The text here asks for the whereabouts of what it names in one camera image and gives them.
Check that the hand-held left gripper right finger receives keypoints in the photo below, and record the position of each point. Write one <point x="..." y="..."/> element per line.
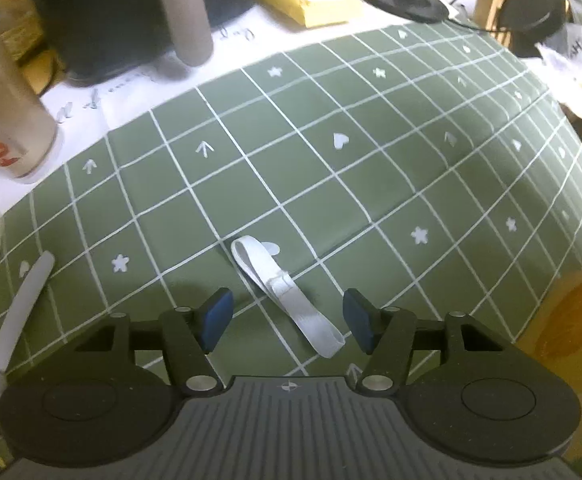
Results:
<point x="363" y="317"/>

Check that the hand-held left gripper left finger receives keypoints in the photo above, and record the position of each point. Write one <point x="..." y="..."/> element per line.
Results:
<point x="216" y="312"/>

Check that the white phone tripod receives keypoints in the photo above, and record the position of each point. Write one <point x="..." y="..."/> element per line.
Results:
<point x="23" y="300"/>

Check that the shaker bottle with grey lid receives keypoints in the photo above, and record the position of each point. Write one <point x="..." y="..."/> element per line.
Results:
<point x="6" y="110"/>

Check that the black air fryer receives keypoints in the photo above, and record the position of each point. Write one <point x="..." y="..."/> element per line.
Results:
<point x="111" y="15"/>

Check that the yellow wipes packet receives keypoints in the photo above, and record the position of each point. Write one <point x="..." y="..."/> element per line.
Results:
<point x="311" y="2"/>

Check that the clear plastic bag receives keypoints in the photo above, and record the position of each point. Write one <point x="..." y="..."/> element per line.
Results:
<point x="581" y="70"/>

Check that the wooden chair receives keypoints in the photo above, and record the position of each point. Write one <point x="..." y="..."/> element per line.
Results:
<point x="491" y="0"/>

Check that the black cloth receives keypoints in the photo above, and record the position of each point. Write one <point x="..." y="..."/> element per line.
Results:
<point x="533" y="5"/>

